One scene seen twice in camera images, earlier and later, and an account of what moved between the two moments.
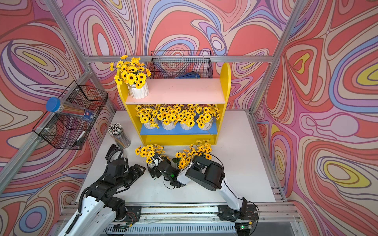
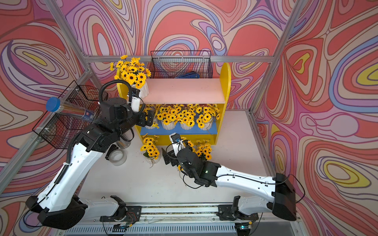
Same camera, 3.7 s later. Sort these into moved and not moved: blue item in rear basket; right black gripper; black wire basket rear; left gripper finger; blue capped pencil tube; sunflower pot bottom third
Moved: right black gripper; left gripper finger
Not moved: sunflower pot bottom third; black wire basket rear; blue item in rear basket; blue capped pencil tube
